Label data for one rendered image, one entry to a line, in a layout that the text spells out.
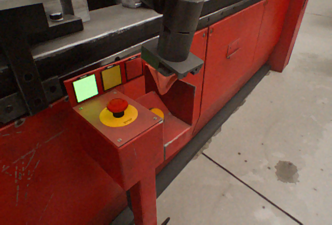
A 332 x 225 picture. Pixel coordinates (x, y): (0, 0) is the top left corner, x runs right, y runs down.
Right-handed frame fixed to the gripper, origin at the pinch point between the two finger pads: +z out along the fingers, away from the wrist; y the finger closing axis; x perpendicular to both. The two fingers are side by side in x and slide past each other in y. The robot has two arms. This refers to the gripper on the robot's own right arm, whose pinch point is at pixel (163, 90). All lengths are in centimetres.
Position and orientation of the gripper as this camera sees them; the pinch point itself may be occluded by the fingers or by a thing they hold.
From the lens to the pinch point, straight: 48.1
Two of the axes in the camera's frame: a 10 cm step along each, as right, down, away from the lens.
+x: -7.0, 4.1, -5.9
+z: -1.8, 7.0, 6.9
